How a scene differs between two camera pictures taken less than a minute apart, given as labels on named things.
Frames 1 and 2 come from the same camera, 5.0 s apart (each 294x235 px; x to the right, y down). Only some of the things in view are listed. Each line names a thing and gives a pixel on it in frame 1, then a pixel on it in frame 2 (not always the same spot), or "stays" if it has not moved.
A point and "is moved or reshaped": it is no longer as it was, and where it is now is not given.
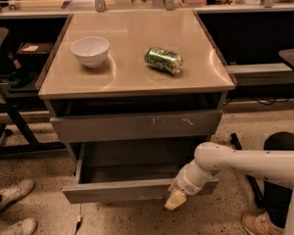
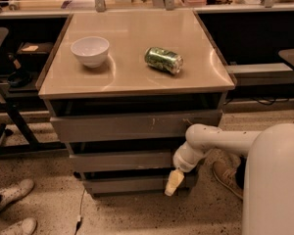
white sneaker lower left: (26, 226) stays
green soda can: (165, 60) stays
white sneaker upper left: (11, 193) stays
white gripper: (185, 184) → (181, 162)
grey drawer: (129, 172) is moved or reshaped
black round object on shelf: (20, 78) stays
